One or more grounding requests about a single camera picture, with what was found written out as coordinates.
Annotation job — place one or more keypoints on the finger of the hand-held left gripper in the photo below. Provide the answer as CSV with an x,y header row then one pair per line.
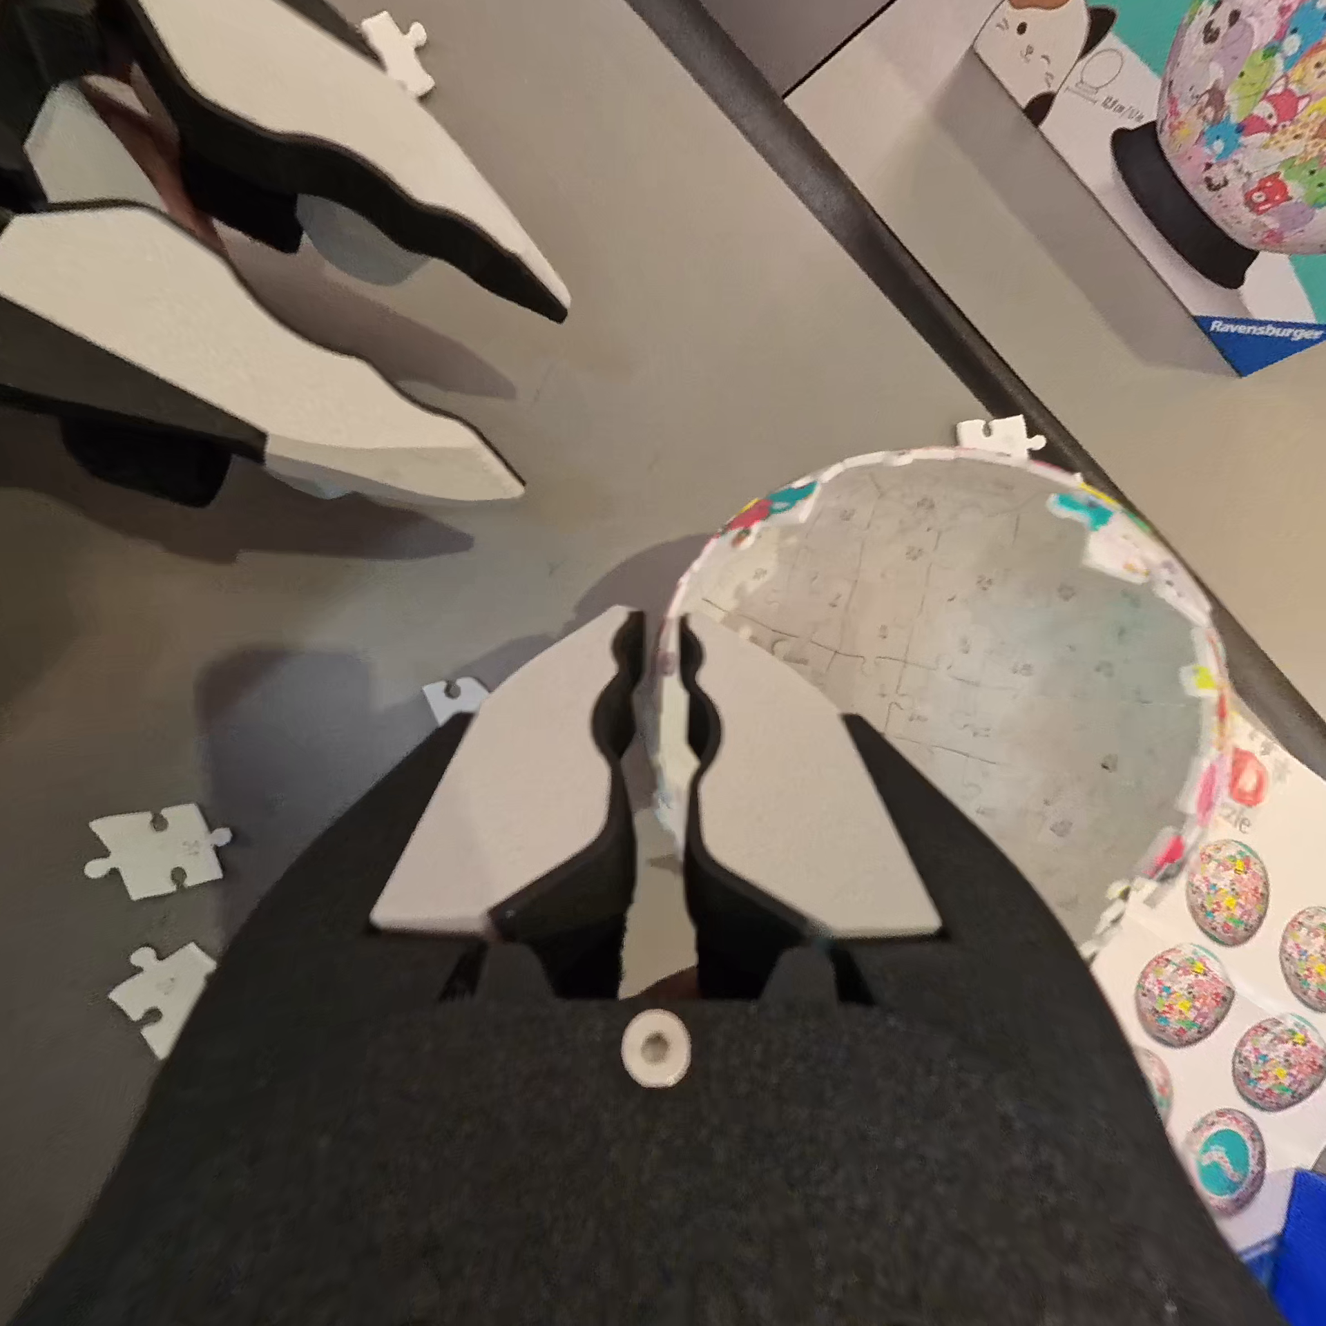
x,y
331,113
229,342

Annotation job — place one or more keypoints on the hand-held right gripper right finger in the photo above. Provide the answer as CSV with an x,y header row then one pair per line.
x,y
819,828

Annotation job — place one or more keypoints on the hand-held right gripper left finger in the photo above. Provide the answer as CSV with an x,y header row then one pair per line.
x,y
488,828

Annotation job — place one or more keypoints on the white puzzle piece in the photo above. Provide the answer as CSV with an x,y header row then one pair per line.
x,y
999,435
156,849
456,700
162,991
398,52

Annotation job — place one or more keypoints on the colourful puzzle ball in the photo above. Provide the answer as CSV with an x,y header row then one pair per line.
x,y
974,663

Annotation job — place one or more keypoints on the puzzle instruction leaflet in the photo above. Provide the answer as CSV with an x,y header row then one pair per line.
x,y
1244,994

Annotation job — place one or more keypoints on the teal puzzle box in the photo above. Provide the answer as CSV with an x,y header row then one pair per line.
x,y
1201,165

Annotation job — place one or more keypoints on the blue plastic bin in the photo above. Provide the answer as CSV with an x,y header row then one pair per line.
x,y
1301,1253

